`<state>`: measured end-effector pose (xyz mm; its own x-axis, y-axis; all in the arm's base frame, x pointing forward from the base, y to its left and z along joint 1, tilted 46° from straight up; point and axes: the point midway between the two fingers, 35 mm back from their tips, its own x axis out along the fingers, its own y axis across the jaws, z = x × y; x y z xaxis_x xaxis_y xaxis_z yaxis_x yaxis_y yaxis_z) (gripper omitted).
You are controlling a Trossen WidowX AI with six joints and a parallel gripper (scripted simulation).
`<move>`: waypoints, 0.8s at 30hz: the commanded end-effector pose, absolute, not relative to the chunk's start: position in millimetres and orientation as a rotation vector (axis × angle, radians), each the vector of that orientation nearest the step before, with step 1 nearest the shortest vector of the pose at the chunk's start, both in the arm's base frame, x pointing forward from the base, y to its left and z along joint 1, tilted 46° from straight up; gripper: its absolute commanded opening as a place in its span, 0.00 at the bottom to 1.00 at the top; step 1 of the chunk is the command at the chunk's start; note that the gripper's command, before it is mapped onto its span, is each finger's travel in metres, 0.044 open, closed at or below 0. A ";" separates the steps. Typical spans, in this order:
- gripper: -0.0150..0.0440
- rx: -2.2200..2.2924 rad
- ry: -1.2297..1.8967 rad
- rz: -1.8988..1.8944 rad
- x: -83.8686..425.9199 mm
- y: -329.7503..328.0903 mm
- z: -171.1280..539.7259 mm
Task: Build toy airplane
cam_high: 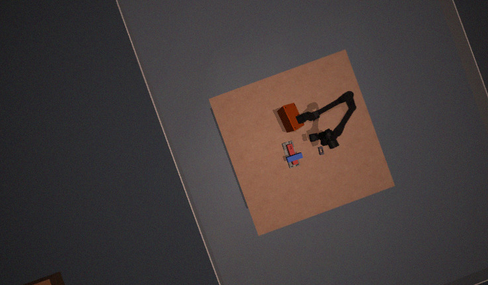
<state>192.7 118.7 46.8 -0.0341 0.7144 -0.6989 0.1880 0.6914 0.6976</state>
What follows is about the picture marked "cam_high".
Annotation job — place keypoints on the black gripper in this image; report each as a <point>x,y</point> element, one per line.
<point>316,136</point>

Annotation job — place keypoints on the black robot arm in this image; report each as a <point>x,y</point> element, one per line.
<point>330,138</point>

